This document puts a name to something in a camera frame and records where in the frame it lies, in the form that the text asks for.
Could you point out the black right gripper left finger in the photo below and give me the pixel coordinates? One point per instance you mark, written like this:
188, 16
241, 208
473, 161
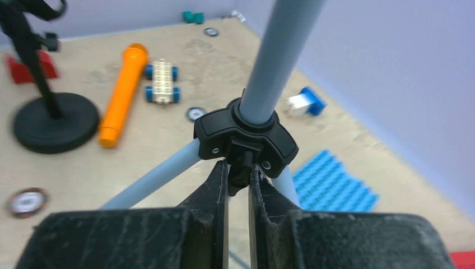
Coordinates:
190, 235

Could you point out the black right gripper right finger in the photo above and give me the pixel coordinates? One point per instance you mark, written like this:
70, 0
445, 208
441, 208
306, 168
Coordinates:
285, 236

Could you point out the light blue music stand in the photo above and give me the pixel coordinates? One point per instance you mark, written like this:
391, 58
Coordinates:
247, 132

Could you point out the black microphone stand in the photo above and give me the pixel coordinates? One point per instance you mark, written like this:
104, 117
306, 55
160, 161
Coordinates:
55, 122

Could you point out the orange toy microphone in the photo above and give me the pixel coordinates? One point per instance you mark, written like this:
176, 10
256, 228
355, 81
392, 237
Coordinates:
135, 57

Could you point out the light blue building baseplate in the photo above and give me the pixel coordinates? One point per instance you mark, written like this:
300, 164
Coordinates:
323, 184

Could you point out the blue and white brick stack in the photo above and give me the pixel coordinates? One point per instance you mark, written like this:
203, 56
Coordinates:
306, 102

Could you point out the toy brick car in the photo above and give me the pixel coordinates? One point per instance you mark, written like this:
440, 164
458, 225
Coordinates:
162, 75

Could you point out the teal curved block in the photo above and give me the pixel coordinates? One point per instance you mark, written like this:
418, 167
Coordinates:
193, 18

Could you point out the black ring marker near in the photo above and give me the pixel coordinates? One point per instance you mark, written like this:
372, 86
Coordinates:
194, 113

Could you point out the black ring marker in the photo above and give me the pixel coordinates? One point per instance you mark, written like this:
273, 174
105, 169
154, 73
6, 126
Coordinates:
27, 202
211, 32
194, 113

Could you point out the black ring marker front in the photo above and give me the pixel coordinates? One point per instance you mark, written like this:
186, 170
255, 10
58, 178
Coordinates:
27, 202

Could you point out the black ring marker far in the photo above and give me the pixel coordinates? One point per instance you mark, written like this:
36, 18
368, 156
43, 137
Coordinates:
211, 32

